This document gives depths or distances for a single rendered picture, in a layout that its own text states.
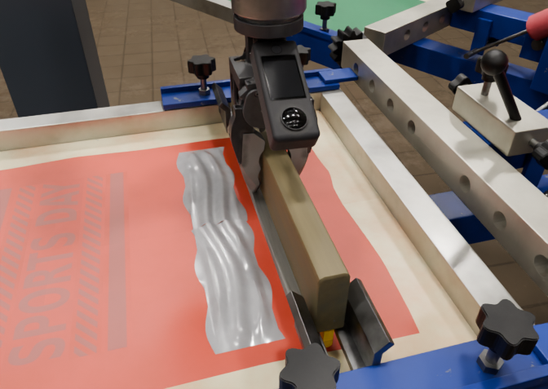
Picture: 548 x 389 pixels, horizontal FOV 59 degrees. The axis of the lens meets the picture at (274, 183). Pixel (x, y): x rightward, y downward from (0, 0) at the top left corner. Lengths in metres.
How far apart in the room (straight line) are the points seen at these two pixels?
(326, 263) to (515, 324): 0.15
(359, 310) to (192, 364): 0.17
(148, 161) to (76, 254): 0.20
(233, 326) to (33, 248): 0.27
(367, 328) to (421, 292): 0.14
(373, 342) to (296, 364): 0.09
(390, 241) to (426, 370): 0.20
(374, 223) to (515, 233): 0.17
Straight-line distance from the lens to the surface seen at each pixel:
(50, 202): 0.71
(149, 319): 0.53
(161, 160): 0.75
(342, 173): 0.71
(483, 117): 0.67
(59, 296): 0.58
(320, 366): 0.36
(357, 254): 0.58
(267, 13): 0.48
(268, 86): 0.47
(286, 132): 0.44
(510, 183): 0.60
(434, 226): 0.59
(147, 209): 0.66
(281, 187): 0.50
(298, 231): 0.45
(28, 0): 1.16
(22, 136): 0.84
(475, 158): 0.63
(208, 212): 0.63
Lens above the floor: 1.37
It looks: 37 degrees down
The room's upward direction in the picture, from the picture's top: straight up
